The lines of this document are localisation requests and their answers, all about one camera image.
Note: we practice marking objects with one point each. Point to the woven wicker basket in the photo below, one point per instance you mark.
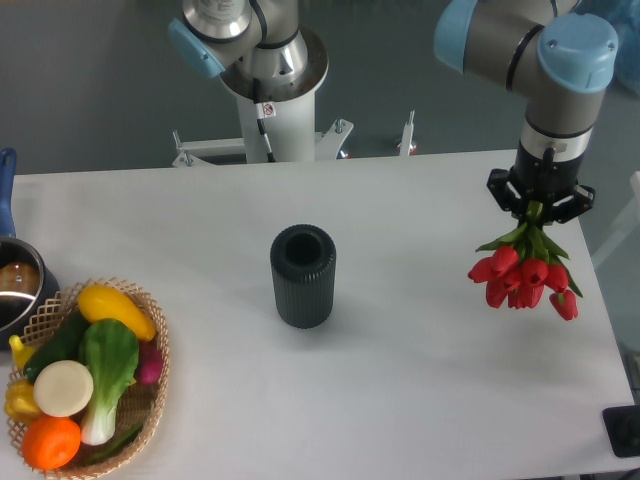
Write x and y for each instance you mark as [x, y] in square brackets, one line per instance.
[140, 408]

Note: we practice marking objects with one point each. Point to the purple red radish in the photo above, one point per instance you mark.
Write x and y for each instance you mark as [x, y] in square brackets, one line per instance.
[150, 364]

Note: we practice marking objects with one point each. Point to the white frame at right edge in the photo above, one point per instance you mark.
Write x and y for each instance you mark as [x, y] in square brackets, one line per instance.
[626, 221]

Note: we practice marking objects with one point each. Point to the black device at table edge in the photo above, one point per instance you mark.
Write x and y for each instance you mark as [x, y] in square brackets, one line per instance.
[622, 427]

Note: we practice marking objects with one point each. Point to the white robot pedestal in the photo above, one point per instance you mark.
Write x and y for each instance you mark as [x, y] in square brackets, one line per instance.
[275, 91]

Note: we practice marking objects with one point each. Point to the green chilli pepper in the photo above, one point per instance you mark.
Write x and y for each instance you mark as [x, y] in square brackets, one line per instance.
[115, 445]

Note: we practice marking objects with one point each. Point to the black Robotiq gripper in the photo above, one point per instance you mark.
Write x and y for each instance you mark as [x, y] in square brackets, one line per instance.
[542, 178]

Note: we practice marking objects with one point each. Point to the dark green cucumber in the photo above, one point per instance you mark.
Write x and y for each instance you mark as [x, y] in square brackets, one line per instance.
[64, 344]

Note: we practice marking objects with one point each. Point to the black ribbed vase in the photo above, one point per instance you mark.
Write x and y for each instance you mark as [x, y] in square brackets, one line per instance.
[303, 263]

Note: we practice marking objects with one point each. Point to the yellow bell pepper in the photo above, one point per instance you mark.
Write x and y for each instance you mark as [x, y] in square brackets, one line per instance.
[20, 404]

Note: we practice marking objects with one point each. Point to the blue plastic bag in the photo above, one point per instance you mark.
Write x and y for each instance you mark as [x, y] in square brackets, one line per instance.
[626, 23]

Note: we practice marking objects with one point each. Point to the small yellow banana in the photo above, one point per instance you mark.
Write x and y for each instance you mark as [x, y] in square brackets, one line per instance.
[21, 353]

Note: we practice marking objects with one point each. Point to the green bok choy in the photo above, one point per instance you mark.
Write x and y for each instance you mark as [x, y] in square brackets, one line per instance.
[109, 350]

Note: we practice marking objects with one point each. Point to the white round radish slice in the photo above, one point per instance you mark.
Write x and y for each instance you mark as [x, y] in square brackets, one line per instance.
[63, 388]

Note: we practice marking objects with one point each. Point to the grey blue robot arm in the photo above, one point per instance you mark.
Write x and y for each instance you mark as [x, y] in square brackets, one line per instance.
[559, 60]

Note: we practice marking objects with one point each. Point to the yellow squash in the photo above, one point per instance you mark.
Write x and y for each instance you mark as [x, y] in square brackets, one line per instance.
[100, 302]

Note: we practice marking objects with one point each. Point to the orange fruit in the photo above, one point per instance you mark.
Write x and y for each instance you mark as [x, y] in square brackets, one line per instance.
[51, 442]

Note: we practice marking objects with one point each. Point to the blue handled saucepan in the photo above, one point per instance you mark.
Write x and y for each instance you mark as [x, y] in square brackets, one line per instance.
[26, 282]

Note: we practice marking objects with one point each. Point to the red tulip bouquet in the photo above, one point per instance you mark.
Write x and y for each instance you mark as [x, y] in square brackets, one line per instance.
[524, 264]

